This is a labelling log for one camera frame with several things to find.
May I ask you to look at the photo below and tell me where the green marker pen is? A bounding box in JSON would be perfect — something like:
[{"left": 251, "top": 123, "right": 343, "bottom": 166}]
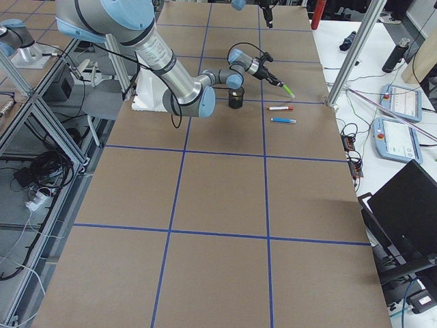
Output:
[{"left": 282, "top": 83, "right": 296, "bottom": 99}]

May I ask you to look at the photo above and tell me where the black mesh pen holder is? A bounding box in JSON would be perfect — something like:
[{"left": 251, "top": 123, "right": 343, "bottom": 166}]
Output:
[{"left": 228, "top": 87, "right": 245, "bottom": 109}]

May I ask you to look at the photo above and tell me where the red capped white marker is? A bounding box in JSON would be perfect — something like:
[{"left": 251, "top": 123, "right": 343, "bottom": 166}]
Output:
[{"left": 268, "top": 106, "right": 294, "bottom": 111}]

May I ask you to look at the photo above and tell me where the far blue teach pendant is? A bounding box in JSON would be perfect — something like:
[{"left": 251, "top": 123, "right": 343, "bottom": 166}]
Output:
[{"left": 380, "top": 83, "right": 422, "bottom": 123}]

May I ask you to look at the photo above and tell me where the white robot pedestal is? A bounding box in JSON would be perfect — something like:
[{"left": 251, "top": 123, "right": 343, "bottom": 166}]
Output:
[{"left": 132, "top": 68, "right": 171, "bottom": 113}]

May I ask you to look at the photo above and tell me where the blue teach pendant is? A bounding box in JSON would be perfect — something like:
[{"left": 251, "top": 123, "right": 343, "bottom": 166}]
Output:
[
  {"left": 380, "top": 83, "right": 422, "bottom": 123},
  {"left": 371, "top": 118, "right": 423, "bottom": 164}
]

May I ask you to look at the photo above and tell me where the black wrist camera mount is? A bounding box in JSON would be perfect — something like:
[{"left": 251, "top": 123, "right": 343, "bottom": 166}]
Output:
[{"left": 259, "top": 51, "right": 274, "bottom": 64}]

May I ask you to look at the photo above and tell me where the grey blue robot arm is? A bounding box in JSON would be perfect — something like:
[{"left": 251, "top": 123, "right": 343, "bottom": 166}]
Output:
[
  {"left": 56, "top": 1, "right": 284, "bottom": 118},
  {"left": 231, "top": 0, "right": 277, "bottom": 29}
]

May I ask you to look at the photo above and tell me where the blue marker pen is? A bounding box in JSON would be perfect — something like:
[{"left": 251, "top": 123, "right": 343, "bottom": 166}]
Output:
[{"left": 270, "top": 118, "right": 297, "bottom": 124}]

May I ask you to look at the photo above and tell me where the aluminium frame post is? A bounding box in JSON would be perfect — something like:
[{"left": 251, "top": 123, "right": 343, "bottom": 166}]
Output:
[{"left": 326, "top": 0, "right": 386, "bottom": 107}]

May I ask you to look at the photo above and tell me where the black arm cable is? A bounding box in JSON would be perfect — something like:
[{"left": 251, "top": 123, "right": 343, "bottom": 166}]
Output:
[{"left": 229, "top": 41, "right": 270, "bottom": 66}]

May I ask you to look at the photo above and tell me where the black water bottle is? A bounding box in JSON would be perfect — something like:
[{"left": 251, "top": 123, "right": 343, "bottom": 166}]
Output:
[{"left": 382, "top": 38, "right": 410, "bottom": 73}]

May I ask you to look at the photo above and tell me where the black laptop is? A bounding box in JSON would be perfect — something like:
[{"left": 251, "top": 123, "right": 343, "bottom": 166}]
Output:
[{"left": 368, "top": 160, "right": 436, "bottom": 256}]

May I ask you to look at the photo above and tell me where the near blue teach pendant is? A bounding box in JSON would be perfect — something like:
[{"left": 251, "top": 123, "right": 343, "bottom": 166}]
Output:
[{"left": 371, "top": 118, "right": 423, "bottom": 164}]

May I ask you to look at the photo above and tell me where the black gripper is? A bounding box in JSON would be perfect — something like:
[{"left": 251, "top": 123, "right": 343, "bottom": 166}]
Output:
[
  {"left": 254, "top": 64, "right": 283, "bottom": 86},
  {"left": 259, "top": 0, "right": 273, "bottom": 29}
]

